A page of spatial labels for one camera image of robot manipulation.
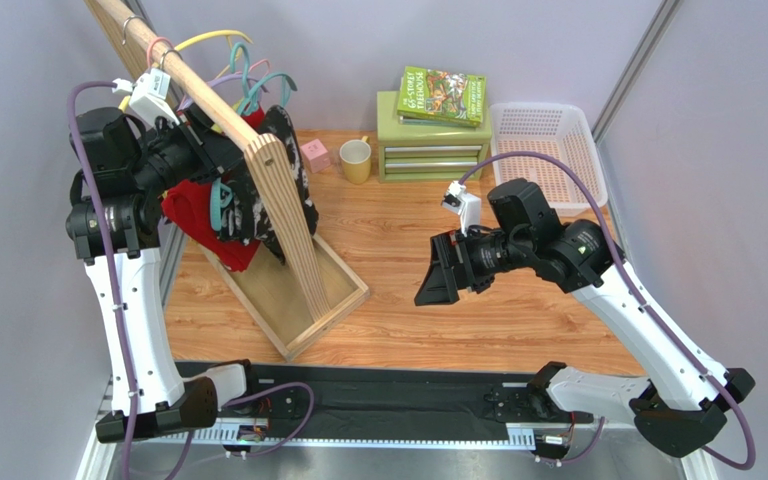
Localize lavender plastic hanger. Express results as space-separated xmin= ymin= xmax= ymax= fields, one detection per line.
xmin=176 ymin=73 xmax=258 ymax=111

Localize teal plastic hanger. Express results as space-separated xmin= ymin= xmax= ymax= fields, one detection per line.
xmin=210 ymin=42 xmax=309 ymax=244

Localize purple cable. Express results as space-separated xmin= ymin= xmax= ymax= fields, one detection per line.
xmin=458 ymin=151 xmax=757 ymax=471
xmin=67 ymin=81 xmax=194 ymax=480

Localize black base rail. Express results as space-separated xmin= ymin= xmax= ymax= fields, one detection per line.
xmin=101 ymin=359 xmax=652 ymax=465

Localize black white patterned trousers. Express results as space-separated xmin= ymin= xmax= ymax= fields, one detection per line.
xmin=243 ymin=132 xmax=319 ymax=264

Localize pink cube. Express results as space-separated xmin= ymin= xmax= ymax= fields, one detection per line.
xmin=300 ymin=139 xmax=332 ymax=173

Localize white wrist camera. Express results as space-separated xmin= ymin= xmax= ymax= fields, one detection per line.
xmin=112 ymin=68 xmax=180 ymax=126
xmin=441 ymin=180 xmax=481 ymax=235

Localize green drawer box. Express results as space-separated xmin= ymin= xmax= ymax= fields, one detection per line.
xmin=376 ymin=91 xmax=492 ymax=182

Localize yellow mug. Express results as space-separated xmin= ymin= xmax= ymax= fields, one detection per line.
xmin=338 ymin=136 xmax=372 ymax=185

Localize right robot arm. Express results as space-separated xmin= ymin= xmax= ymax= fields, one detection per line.
xmin=414 ymin=178 xmax=755 ymax=458

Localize pink plastic hanger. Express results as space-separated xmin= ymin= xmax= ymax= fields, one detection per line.
xmin=145 ymin=29 xmax=253 ymax=70

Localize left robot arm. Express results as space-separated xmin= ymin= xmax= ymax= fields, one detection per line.
xmin=66 ymin=107 xmax=249 ymax=443

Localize wooden clothes rack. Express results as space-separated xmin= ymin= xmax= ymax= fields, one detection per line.
xmin=87 ymin=1 xmax=370 ymax=361

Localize green treehouse book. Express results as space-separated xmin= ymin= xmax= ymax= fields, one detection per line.
xmin=396 ymin=66 xmax=487 ymax=127

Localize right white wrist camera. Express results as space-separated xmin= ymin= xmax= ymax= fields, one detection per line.
xmin=441 ymin=180 xmax=481 ymax=235

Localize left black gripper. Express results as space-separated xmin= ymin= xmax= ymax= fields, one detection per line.
xmin=130 ymin=108 xmax=255 ymax=197

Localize white plastic basket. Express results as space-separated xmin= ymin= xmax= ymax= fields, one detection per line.
xmin=490 ymin=102 xmax=608 ymax=217

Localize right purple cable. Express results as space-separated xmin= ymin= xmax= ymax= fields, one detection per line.
xmin=458 ymin=151 xmax=757 ymax=471

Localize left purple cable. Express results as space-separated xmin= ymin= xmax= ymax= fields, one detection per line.
xmin=67 ymin=81 xmax=194 ymax=480

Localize red trousers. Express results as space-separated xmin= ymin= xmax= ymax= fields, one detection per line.
xmin=161 ymin=106 xmax=269 ymax=273

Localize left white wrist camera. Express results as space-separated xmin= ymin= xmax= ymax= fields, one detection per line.
xmin=112 ymin=68 xmax=180 ymax=126

